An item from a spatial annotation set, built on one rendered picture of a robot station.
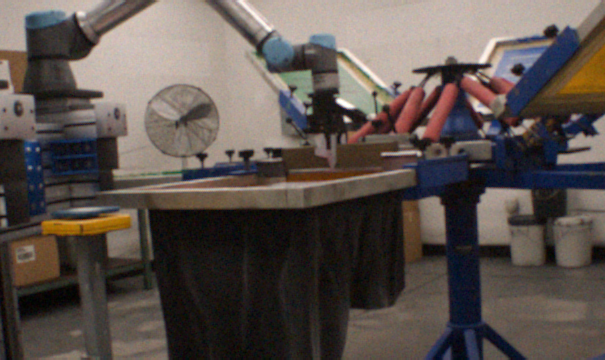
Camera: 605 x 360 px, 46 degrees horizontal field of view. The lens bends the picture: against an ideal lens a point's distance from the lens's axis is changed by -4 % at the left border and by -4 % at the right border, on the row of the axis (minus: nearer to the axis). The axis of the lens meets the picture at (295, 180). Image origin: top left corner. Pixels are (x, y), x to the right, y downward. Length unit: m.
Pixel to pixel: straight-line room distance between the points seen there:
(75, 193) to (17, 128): 0.48
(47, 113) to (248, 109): 5.50
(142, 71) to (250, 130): 1.35
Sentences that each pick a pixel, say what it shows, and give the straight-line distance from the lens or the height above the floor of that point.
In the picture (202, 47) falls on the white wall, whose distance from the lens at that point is 7.40.
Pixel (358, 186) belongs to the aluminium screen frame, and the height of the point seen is 0.97.
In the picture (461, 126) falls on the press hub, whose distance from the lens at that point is 2.70.
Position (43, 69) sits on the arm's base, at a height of 1.32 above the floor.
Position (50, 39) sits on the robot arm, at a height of 1.40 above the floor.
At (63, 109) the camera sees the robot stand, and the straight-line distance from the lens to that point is 2.02.
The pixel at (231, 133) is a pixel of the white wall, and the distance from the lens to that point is 7.60.
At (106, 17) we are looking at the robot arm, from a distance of 2.17.
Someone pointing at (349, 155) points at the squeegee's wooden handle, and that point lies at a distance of 1.98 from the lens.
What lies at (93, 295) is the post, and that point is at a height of 0.80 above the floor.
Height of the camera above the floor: 1.07
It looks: 3 degrees down
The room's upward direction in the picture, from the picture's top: 4 degrees counter-clockwise
